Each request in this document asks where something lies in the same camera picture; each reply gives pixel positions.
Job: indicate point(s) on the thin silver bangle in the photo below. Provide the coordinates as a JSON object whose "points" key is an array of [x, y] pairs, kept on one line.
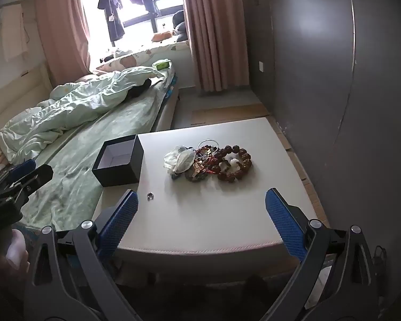
{"points": [[208, 143]]}

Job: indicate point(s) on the black jewelry box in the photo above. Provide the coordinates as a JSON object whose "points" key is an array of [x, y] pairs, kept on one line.
{"points": [[119, 162]]}

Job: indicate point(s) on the green tissue pack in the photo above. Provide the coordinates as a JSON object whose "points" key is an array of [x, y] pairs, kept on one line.
{"points": [[161, 64]]}

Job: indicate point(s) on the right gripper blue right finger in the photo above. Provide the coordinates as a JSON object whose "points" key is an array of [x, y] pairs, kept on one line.
{"points": [[289, 221]]}

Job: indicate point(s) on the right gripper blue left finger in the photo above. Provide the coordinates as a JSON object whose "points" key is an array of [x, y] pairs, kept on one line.
{"points": [[112, 224]]}

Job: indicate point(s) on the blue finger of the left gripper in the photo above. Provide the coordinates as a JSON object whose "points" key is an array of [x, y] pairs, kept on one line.
{"points": [[34, 180], [21, 170]]}

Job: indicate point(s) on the black garment on bed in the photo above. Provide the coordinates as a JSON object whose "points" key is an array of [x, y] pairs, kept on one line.
{"points": [[136, 91]]}

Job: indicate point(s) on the flattened cardboard sheets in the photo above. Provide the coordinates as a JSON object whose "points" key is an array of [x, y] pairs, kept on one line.
{"points": [[251, 127]]}

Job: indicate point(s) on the patterned pillow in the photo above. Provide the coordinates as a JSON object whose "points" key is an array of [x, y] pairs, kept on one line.
{"points": [[143, 58]]}

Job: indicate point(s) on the beige hanging towel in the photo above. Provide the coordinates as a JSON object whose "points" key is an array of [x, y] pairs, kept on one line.
{"points": [[13, 34]]}

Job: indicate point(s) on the left pink curtain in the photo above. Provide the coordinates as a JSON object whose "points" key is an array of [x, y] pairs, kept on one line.
{"points": [[64, 35]]}

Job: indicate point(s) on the light green duvet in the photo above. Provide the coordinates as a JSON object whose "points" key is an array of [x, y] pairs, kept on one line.
{"points": [[70, 105]]}

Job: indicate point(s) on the right pink curtain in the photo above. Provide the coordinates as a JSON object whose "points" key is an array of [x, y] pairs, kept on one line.
{"points": [[216, 32]]}

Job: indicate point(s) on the white cloth pouch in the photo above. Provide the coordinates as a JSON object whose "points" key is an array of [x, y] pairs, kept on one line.
{"points": [[179, 160]]}

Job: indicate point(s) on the person's left hand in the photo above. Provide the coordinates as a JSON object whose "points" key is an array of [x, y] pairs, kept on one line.
{"points": [[13, 254]]}

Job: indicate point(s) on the pink curtain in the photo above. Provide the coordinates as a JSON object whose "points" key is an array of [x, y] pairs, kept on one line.
{"points": [[64, 35], [216, 32]]}

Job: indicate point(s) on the bed with green sheet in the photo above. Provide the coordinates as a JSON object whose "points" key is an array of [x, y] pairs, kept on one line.
{"points": [[73, 193]]}

